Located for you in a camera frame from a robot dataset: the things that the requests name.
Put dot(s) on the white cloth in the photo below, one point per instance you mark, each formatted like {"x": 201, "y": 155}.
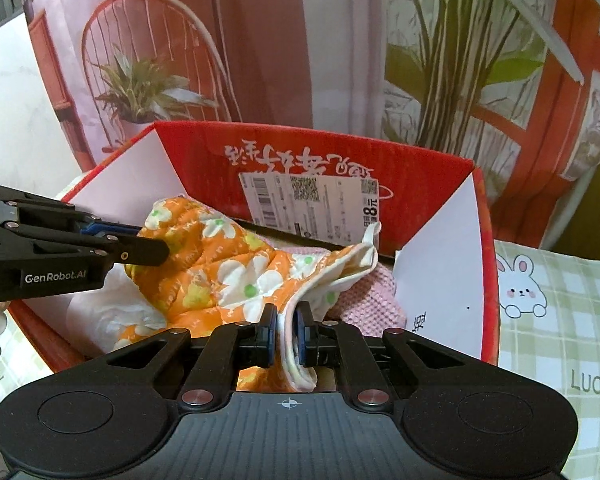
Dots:
{"x": 105, "y": 311}

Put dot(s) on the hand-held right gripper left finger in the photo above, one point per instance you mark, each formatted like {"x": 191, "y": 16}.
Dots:
{"x": 269, "y": 336}

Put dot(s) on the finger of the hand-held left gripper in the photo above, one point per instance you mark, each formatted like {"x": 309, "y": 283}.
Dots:
{"x": 140, "y": 251}
{"x": 96, "y": 230}

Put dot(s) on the pink knitted cloth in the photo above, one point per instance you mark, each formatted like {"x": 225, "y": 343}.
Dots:
{"x": 370, "y": 300}

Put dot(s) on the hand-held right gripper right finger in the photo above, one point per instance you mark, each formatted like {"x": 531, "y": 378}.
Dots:
{"x": 302, "y": 336}

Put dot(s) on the orange floral cloth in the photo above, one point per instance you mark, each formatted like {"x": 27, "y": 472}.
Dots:
{"x": 205, "y": 260}

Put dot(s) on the red cardboard box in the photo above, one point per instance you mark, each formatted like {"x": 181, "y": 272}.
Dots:
{"x": 205, "y": 160}

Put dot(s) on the printed backdrop cloth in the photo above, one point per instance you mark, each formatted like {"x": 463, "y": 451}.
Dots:
{"x": 305, "y": 35}

